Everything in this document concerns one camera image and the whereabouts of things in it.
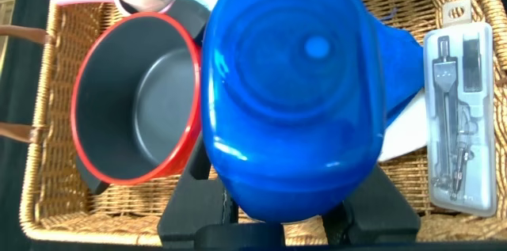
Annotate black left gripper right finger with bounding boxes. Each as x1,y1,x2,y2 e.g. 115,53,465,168
322,165,421,246

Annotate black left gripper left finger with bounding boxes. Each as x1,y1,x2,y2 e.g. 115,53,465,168
157,134,239,249

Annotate red pot black handles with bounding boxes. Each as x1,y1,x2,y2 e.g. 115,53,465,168
70,0,212,196

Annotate white bottle blue cap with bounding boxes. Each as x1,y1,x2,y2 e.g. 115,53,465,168
200,0,387,225

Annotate white soap bar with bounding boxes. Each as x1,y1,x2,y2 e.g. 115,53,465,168
377,90,429,163

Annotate clear plastic toothbrush pack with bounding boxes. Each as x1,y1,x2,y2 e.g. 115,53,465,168
422,0,498,219

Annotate black tablecloth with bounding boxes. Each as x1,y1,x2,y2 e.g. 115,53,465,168
0,0,59,251

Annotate wicker basket brown handles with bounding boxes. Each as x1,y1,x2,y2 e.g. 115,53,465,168
0,0,507,247

